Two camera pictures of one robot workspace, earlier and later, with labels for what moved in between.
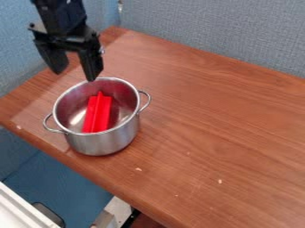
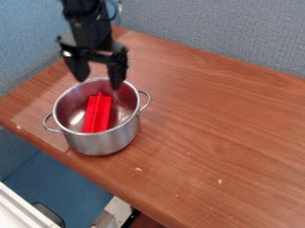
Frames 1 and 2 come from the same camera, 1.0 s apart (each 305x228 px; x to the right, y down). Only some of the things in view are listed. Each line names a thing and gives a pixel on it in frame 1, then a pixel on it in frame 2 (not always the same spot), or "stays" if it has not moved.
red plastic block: x=95 y=120 stays
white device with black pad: x=19 y=213 stays
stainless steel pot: x=65 y=119 stays
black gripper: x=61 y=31 → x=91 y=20
